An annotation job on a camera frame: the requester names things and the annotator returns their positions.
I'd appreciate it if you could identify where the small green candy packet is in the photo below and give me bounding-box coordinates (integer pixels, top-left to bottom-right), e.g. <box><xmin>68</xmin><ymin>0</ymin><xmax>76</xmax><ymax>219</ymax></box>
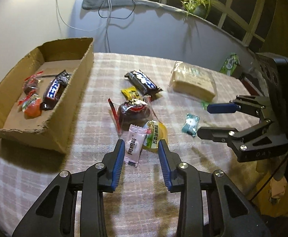
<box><xmin>201</xmin><ymin>101</ymin><xmax>210</xmax><ymax>110</ymax></box>

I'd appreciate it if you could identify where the teal candy packet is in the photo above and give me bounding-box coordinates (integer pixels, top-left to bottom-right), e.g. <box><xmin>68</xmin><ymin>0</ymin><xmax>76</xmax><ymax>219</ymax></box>
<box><xmin>181</xmin><ymin>113</ymin><xmax>200</xmax><ymax>137</ymax></box>

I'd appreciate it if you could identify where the pink candy packet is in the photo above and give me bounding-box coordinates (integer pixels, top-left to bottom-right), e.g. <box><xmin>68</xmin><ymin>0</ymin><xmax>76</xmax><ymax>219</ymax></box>
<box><xmin>124</xmin><ymin>124</ymin><xmax>147</xmax><ymax>167</ymax></box>

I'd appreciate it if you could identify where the green snack bag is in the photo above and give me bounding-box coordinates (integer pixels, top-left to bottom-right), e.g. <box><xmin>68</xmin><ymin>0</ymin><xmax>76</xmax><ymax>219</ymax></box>
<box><xmin>219</xmin><ymin>53</ymin><xmax>240</xmax><ymax>76</ymax></box>

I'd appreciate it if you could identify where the clear pack of wafers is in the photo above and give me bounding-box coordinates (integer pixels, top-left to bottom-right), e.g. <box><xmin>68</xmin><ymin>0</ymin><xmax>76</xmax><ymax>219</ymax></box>
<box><xmin>168</xmin><ymin>60</ymin><xmax>218</xmax><ymax>103</ymax></box>

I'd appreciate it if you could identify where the yellow jelly cup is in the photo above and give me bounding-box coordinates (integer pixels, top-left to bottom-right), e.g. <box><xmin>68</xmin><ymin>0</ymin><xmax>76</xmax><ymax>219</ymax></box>
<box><xmin>143</xmin><ymin>120</ymin><xmax>168</xmax><ymax>152</ymax></box>

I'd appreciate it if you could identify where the plaid table cloth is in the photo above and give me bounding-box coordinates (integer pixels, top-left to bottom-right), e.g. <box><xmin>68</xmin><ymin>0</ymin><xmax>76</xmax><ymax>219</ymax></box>
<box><xmin>0</xmin><ymin>52</ymin><xmax>265</xmax><ymax>237</ymax></box>

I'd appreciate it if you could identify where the dark jelly red wrapper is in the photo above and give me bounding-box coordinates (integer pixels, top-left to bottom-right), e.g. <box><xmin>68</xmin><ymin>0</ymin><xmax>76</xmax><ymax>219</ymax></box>
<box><xmin>108</xmin><ymin>95</ymin><xmax>153</xmax><ymax>136</ymax></box>

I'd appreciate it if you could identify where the snickers bar on table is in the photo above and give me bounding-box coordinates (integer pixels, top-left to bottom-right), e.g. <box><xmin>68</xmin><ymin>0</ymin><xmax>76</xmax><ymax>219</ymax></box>
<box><xmin>124</xmin><ymin>70</ymin><xmax>163</xmax><ymax>96</ymax></box>

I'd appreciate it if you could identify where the orange jelly cup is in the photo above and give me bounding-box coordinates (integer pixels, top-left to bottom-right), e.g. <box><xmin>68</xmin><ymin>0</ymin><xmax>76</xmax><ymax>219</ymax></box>
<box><xmin>18</xmin><ymin>94</ymin><xmax>42</xmax><ymax>119</ymax></box>

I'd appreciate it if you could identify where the brown cardboard box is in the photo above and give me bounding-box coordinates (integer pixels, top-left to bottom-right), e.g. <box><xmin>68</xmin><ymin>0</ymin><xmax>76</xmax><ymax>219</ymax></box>
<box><xmin>0</xmin><ymin>38</ymin><xmax>94</xmax><ymax>153</ymax></box>

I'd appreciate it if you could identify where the potted spider plant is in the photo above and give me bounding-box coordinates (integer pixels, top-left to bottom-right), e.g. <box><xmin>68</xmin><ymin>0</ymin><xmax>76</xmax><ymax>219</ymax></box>
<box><xmin>181</xmin><ymin>0</ymin><xmax>217</xmax><ymax>21</ymax></box>

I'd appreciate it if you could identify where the small yellow candy packet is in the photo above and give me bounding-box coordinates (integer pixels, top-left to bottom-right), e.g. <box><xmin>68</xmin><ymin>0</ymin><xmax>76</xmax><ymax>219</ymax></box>
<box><xmin>121</xmin><ymin>86</ymin><xmax>141</xmax><ymax>101</ymax></box>

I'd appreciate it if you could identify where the snickers bar in box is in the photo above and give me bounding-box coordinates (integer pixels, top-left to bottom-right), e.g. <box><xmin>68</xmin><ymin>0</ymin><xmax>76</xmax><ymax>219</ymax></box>
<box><xmin>40</xmin><ymin>70</ymin><xmax>71</xmax><ymax>111</ymax></box>

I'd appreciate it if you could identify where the dark candy red twist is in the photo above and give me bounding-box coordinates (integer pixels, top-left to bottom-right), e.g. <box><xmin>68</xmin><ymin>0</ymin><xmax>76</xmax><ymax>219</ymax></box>
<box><xmin>22</xmin><ymin>71</ymin><xmax>43</xmax><ymax>95</ymax></box>

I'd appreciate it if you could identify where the grey window sill cloth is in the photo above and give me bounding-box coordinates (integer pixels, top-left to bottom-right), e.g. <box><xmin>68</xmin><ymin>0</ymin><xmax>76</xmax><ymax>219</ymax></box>
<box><xmin>81</xmin><ymin>0</ymin><xmax>205</xmax><ymax>20</ymax></box>

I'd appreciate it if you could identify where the black cable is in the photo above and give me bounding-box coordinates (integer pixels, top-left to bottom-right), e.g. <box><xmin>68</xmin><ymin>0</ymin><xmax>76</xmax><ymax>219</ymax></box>
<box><xmin>98</xmin><ymin>0</ymin><xmax>137</xmax><ymax>20</ymax></box>

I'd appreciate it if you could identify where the white cable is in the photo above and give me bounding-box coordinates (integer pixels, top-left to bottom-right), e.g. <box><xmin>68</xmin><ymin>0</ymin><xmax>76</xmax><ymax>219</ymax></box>
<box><xmin>54</xmin><ymin>0</ymin><xmax>112</xmax><ymax>33</ymax></box>

